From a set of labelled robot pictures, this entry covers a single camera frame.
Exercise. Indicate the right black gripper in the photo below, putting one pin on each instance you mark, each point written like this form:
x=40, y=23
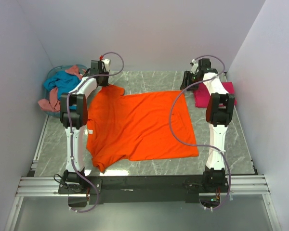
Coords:
x=187, y=75

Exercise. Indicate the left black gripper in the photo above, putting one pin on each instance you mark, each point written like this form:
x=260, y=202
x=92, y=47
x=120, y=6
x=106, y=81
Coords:
x=106, y=83

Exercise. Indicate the orange t-shirt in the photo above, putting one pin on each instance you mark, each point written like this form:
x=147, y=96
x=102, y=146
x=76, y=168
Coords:
x=138, y=127

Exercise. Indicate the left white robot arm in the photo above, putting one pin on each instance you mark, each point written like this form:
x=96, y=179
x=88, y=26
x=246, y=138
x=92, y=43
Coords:
x=74, y=117

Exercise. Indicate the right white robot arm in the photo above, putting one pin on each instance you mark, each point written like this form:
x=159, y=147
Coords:
x=219, y=114

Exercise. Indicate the folded magenta t-shirt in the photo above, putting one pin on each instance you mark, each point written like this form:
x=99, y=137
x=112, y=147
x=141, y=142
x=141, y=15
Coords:
x=202, y=96

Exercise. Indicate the blue t-shirt in basket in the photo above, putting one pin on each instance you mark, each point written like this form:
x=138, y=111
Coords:
x=61, y=82

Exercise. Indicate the pink t-shirt in basket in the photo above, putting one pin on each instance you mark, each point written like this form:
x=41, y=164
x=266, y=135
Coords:
x=51, y=101

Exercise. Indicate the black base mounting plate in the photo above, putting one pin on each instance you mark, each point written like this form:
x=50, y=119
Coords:
x=131, y=189

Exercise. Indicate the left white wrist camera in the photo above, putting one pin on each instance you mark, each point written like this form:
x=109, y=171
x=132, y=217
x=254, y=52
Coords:
x=105, y=63

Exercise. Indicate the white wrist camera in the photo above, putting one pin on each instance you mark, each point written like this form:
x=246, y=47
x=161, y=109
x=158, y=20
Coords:
x=194, y=66
x=105, y=63

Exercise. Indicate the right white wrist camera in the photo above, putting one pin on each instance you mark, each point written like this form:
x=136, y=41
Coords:
x=194, y=66

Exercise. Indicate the aluminium rail frame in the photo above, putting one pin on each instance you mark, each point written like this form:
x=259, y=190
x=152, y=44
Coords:
x=39, y=207

